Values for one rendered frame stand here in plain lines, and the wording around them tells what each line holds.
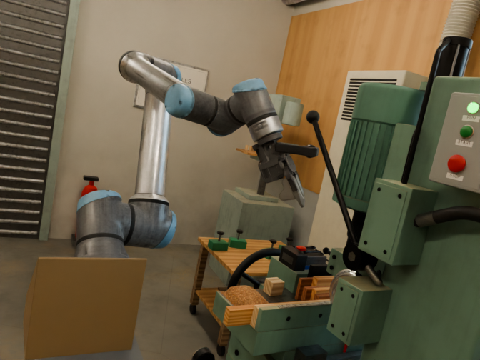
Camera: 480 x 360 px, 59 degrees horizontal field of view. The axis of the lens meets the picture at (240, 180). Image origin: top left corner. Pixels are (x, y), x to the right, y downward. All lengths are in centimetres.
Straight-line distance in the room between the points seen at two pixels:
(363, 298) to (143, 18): 338
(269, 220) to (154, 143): 200
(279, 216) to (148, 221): 209
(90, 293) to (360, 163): 88
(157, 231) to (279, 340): 67
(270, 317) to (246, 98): 56
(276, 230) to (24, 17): 255
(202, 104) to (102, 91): 271
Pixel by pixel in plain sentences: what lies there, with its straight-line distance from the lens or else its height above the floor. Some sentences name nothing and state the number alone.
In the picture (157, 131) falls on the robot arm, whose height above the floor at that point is 124.
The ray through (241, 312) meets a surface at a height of 93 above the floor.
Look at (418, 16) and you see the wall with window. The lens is 316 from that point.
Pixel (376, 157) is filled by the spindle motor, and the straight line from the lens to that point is 106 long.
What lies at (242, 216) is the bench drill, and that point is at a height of 59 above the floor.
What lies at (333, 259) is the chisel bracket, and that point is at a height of 104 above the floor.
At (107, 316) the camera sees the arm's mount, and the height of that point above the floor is 67.
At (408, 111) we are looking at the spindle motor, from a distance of 106.
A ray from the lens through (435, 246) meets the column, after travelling 90.
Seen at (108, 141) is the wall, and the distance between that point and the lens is 390.
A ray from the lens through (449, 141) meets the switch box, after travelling 82.
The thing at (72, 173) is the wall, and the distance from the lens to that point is 392.
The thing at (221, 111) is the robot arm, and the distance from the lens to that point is 122.
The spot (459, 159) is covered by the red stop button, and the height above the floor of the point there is 137.
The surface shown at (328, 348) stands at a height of 83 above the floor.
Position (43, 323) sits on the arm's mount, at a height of 66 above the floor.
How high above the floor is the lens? 137
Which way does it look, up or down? 9 degrees down
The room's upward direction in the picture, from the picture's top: 11 degrees clockwise
